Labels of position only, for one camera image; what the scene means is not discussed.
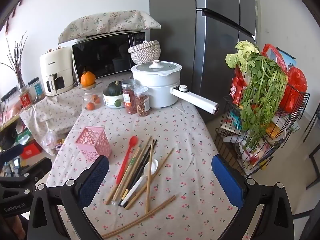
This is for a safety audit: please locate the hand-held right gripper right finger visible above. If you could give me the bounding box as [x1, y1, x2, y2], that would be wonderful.
[211, 154, 296, 240]

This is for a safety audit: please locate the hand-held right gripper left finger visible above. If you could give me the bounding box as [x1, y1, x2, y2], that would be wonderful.
[26, 155, 110, 240]

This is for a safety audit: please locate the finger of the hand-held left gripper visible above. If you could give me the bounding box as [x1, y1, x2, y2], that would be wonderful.
[15, 157, 53, 184]
[0, 144, 25, 167]

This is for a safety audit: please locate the pink perforated utensil holder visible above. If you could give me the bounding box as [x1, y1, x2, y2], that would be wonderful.
[75, 126, 112, 163]

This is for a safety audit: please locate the red plastic spoon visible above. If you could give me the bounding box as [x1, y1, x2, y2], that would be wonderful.
[116, 135, 139, 185]

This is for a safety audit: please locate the black chopstick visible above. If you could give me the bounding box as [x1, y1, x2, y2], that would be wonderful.
[125, 140, 158, 195]
[118, 139, 155, 207]

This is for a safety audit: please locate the pile of wooden chopsticks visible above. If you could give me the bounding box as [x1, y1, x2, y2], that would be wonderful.
[101, 135, 177, 239]

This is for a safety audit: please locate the white plastic spoon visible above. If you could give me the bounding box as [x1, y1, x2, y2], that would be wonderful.
[119, 159, 159, 207]

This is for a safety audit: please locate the red box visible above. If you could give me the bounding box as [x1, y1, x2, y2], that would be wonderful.
[20, 141, 43, 159]

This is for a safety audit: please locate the clear plastic bag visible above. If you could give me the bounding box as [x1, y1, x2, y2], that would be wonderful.
[40, 130, 59, 155]

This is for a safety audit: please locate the cherry print tablecloth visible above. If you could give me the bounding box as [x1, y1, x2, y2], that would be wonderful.
[46, 74, 252, 240]

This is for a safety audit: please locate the red label jar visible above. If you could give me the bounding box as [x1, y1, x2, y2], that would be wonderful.
[19, 86, 34, 109]

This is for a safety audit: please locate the cherry print cabinet cloth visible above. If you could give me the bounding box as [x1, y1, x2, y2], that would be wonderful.
[19, 85, 84, 155]

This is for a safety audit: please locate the clear container with black lid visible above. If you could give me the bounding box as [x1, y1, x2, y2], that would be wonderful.
[28, 77, 47, 103]

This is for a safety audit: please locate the dried branch bouquet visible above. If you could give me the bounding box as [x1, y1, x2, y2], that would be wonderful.
[0, 31, 28, 90]

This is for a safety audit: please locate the white ceramic bowl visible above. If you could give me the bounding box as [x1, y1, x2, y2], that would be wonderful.
[103, 90, 125, 109]

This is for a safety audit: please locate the spice jar with red contents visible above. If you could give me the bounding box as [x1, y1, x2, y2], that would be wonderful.
[121, 79, 137, 115]

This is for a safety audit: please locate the glass jar with wooden lid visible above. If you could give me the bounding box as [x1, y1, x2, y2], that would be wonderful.
[81, 82, 104, 111]

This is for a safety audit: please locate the jar of dried fruit rings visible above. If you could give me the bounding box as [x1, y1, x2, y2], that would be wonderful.
[134, 85, 151, 117]

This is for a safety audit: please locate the black chair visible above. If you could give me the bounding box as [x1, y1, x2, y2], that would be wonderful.
[302, 110, 320, 190]

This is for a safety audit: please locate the green kabocha squash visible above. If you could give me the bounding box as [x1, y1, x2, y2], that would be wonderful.
[107, 80, 123, 97]

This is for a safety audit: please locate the red snack packet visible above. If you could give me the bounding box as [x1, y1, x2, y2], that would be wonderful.
[230, 67, 248, 105]

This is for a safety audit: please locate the white air fryer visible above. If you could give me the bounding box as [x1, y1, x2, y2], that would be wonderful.
[39, 46, 75, 97]

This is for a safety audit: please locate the bunch of leafy celery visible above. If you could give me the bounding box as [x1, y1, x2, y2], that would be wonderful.
[237, 55, 288, 150]

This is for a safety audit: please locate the large orange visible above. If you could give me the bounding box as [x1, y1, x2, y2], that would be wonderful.
[80, 67, 96, 86]

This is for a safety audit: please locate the white electric cooking pot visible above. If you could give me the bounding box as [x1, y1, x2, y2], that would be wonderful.
[130, 60, 220, 115]

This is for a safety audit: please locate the red plastic bag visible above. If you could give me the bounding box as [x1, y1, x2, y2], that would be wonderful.
[261, 44, 308, 113]

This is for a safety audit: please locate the black microwave oven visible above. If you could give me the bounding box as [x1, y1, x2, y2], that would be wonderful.
[71, 29, 151, 82]

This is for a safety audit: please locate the napa cabbage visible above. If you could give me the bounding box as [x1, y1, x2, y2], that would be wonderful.
[225, 41, 260, 68]

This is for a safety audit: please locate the woven lidded basket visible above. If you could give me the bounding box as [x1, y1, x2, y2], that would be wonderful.
[128, 40, 161, 65]

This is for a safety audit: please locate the blue cardboard box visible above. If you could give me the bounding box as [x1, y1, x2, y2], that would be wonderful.
[280, 50, 298, 68]

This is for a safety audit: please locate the floral microwave cover cloth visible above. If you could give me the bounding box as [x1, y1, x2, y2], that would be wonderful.
[57, 9, 162, 45]

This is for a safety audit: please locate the grey refrigerator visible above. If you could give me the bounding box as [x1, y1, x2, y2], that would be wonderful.
[149, 0, 262, 123]

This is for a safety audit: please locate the black wire storage rack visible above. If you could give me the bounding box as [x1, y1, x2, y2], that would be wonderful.
[214, 62, 310, 178]

